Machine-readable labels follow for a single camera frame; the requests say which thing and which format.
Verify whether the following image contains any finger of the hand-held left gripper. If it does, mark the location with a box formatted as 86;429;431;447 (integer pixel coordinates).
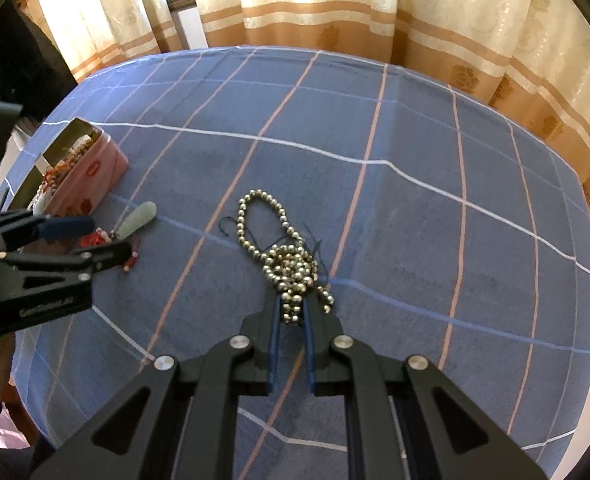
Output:
0;210;94;253
0;240;132;293

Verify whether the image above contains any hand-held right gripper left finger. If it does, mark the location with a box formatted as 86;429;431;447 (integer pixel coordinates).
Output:
28;296;282;480

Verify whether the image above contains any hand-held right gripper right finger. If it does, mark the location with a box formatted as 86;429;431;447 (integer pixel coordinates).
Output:
302;300;550;480

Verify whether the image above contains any jade pendant with red cord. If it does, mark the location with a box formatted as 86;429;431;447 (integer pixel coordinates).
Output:
72;201;158;273

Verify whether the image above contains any pink tin box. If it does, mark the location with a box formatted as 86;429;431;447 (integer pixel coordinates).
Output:
8;117;129;221

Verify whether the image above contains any silver pearl bead necklace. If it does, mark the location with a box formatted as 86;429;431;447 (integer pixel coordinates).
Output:
219;190;336;328

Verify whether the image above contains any blue checked tablecloth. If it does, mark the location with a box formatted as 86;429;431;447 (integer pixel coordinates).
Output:
0;46;590;480

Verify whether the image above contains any person's dark clothing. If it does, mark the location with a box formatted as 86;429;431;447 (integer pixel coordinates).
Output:
0;5;78;126

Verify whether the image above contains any beige striped curtain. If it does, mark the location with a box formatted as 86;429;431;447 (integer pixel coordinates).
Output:
15;0;176;83
187;0;590;241

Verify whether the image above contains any red coral bracelet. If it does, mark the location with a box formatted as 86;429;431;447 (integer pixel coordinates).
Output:
44;157;78;186

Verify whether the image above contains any brown bead necklace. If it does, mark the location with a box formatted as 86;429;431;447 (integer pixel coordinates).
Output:
58;130;101;168

